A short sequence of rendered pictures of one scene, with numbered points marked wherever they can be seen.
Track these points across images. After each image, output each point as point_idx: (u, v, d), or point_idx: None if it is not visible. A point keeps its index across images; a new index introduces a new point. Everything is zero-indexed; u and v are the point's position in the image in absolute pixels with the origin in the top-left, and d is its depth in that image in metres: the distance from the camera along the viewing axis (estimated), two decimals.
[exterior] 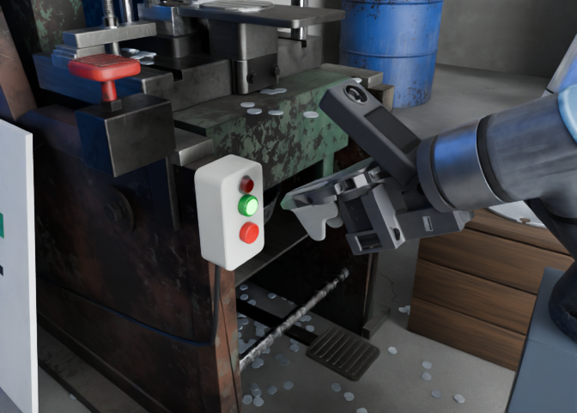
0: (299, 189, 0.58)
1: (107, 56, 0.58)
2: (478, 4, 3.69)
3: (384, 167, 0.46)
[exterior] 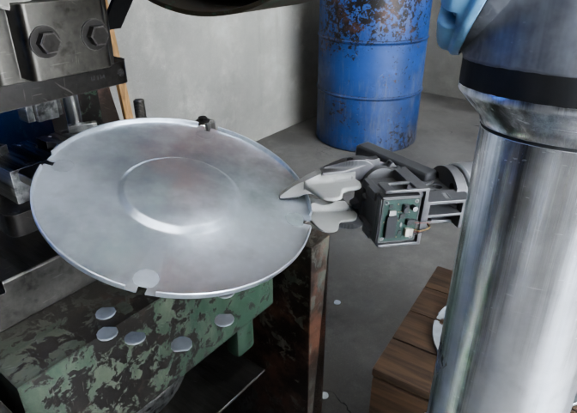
0: None
1: None
2: None
3: (410, 167, 0.62)
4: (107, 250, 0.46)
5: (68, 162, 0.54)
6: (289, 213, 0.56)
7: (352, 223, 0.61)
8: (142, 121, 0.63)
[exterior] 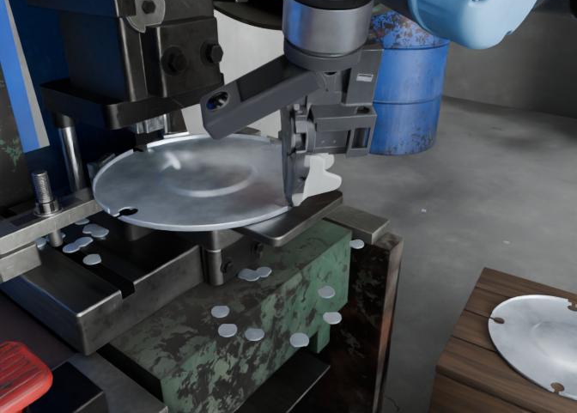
0: (285, 184, 0.58)
1: (8, 355, 0.41)
2: None
3: (296, 99, 0.46)
4: (245, 209, 0.58)
5: None
6: (262, 147, 0.76)
7: None
8: (103, 170, 0.68)
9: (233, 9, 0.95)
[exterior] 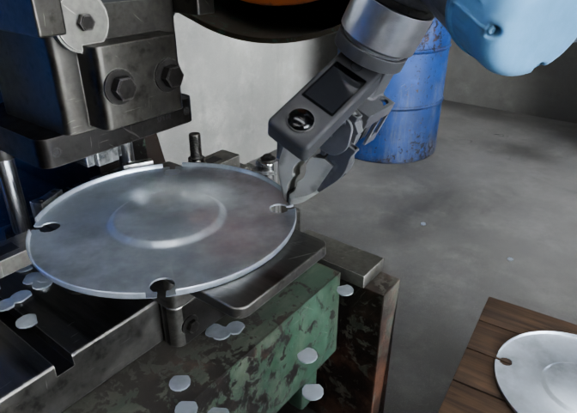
0: (288, 185, 0.58)
1: None
2: None
3: (362, 103, 0.48)
4: (203, 176, 0.67)
5: None
6: None
7: None
8: (247, 270, 0.48)
9: (209, 17, 0.85)
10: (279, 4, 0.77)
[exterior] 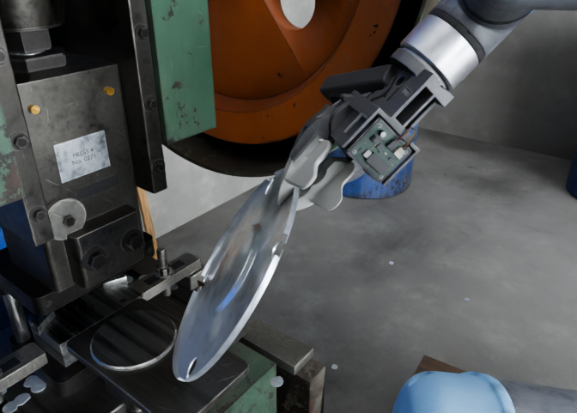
0: (301, 190, 0.59)
1: None
2: None
3: (367, 81, 0.55)
4: (220, 255, 0.75)
5: None
6: None
7: (361, 168, 0.58)
8: (296, 189, 0.57)
9: (177, 141, 1.03)
10: None
